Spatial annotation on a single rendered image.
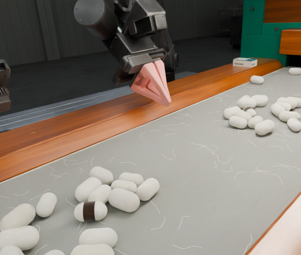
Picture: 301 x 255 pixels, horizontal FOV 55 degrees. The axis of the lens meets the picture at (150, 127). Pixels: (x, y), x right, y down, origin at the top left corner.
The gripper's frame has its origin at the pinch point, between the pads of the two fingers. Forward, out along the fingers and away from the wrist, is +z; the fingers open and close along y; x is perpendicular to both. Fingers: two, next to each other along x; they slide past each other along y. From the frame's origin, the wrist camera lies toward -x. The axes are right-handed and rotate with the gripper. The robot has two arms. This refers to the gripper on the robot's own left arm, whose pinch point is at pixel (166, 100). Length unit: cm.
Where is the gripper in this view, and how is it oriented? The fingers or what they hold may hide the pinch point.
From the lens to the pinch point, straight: 52.1
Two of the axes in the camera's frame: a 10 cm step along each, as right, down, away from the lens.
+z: 5.7, 7.8, -2.6
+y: 7.2, -3.1, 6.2
